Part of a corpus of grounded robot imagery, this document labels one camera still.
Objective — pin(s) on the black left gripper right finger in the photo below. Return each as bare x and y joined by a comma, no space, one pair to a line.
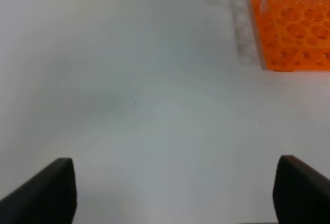
300,193

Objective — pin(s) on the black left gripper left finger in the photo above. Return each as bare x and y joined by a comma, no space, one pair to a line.
48,197

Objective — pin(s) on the orange test tube rack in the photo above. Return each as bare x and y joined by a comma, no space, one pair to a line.
294,34

